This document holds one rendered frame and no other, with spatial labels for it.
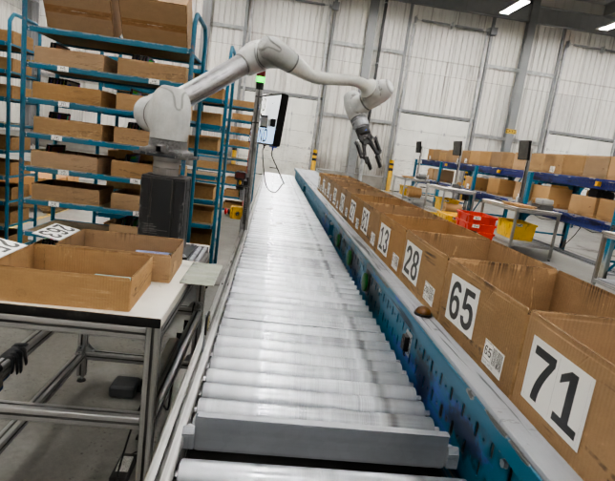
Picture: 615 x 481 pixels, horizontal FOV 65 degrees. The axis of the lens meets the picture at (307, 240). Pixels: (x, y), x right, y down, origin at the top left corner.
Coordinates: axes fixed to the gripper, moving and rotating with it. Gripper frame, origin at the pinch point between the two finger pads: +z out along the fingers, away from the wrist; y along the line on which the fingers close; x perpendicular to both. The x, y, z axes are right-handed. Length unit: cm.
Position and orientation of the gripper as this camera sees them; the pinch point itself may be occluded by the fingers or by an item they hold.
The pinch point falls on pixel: (373, 162)
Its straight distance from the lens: 264.3
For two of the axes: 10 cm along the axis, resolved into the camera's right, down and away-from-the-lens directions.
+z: 2.9, 9.4, -1.6
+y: -9.3, 2.4, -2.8
